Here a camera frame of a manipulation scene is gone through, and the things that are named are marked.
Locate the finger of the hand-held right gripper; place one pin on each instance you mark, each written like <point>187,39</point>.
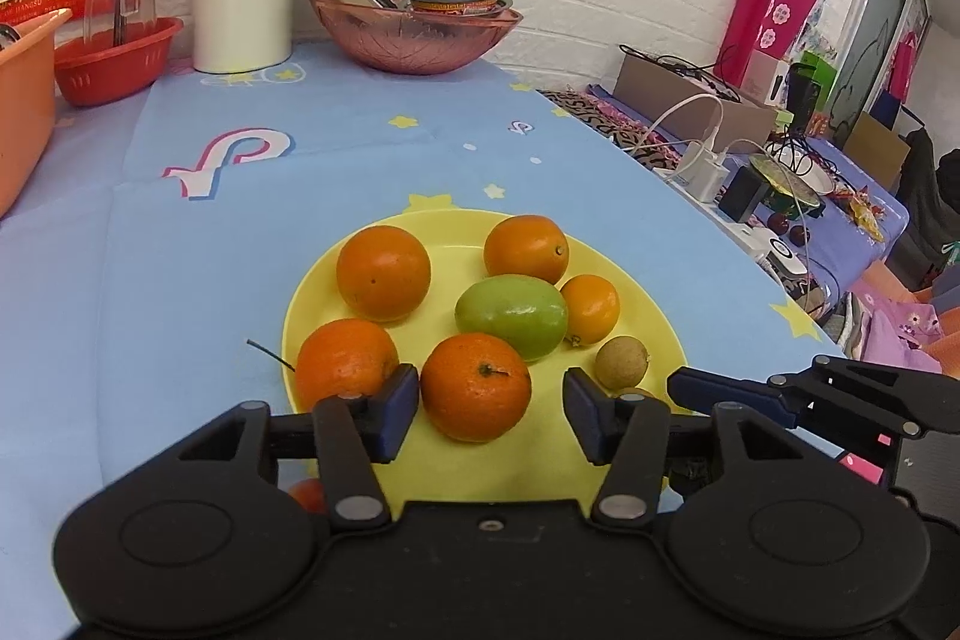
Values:
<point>720,391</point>

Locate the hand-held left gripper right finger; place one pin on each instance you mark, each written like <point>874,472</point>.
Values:
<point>581,415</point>

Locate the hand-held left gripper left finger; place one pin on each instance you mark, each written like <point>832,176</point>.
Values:
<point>397,411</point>

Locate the large orange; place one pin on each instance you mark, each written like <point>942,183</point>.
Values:
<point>346,364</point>
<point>526,250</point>
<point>383,272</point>

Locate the tangerine with stem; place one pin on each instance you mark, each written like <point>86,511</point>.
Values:
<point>476,387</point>

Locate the large green mango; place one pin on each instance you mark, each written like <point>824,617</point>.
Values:
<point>511,317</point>

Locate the yellow plate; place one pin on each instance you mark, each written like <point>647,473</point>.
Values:
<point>450,254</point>

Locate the dark fruit stem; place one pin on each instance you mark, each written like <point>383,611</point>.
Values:
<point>270,353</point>

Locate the white power strip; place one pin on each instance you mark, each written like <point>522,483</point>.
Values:
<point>776,250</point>

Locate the black power adapter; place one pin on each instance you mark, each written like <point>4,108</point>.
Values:
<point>742,194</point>

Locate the round green tin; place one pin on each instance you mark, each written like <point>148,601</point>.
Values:
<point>787,186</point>

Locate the white charger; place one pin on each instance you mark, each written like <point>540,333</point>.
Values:
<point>705,175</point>

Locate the blue printed tablecloth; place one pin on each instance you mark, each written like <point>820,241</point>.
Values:
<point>225,235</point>

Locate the purple printed cloth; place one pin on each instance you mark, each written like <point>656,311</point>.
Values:
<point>862,175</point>

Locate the dark jacket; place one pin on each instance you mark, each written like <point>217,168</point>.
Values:
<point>926,197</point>

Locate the brown cardboard box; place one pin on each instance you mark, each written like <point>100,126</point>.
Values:
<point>690,104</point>

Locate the pink box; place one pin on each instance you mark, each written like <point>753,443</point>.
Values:
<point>765,78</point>

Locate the green bag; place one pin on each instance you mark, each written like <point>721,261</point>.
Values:
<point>819,74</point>

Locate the pink glass bowl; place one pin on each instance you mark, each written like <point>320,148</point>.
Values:
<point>416,39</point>

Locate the pink gift bag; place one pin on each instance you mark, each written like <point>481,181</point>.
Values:
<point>772,10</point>

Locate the red plastic basket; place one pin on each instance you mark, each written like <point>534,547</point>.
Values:
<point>112,63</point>

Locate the orange plastic basket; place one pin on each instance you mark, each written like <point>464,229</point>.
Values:
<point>22,100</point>

